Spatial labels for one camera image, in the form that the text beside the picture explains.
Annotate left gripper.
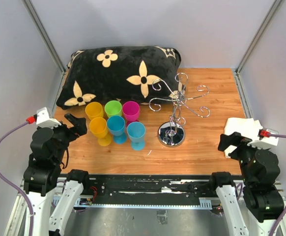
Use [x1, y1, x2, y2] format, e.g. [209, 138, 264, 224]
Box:
[45, 112, 87, 162]

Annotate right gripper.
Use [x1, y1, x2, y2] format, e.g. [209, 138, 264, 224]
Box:
[218, 130, 269, 183]

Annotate blue plastic goblet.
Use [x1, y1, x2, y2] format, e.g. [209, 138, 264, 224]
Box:
[127, 121, 146, 151]
[107, 116, 127, 145]

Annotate chrome wine glass rack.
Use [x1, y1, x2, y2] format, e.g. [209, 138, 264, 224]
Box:
[148, 72, 210, 148]

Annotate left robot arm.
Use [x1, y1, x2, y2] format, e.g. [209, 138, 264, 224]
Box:
[24, 114, 91, 236]

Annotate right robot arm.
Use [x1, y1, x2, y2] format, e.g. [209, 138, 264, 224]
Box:
[208, 132, 285, 236]

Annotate white folded cloth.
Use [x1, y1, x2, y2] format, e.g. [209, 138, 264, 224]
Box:
[224, 117, 264, 158]

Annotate yellow plastic goblet front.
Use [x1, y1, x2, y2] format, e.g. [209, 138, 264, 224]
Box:
[89, 117, 112, 147]

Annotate yellow plastic goblet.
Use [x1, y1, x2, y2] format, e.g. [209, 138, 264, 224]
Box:
[85, 102, 104, 120]
[89, 117, 112, 147]

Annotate yellow plastic goblet rear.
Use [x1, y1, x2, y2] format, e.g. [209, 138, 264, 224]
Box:
[85, 102, 104, 120]

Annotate green plastic goblet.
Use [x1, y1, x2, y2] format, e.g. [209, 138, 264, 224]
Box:
[104, 100, 122, 118]

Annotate magenta plastic goblet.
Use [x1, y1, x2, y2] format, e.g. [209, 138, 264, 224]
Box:
[122, 101, 140, 122]

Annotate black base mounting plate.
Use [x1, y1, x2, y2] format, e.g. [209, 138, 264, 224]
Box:
[79, 174, 218, 208]

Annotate black floral plush pillow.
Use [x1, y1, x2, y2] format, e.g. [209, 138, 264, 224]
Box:
[56, 46, 181, 110]

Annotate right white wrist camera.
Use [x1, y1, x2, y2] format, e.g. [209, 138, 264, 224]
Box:
[248, 120, 279, 149]

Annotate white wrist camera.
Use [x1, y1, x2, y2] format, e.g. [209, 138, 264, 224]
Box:
[248, 120, 279, 149]
[36, 107, 61, 129]

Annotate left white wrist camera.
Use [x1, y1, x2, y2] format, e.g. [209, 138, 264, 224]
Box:
[36, 107, 61, 129]

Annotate right aluminium frame post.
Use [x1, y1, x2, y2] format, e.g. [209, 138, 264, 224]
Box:
[235, 0, 285, 74]

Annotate aluminium frame post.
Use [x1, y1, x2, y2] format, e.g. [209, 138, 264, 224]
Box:
[22, 0, 65, 74]
[235, 0, 285, 74]

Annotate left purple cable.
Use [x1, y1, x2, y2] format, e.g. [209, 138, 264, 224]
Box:
[0, 117, 37, 236]

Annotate left aluminium frame post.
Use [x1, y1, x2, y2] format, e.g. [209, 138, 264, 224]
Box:
[22, 0, 65, 74]

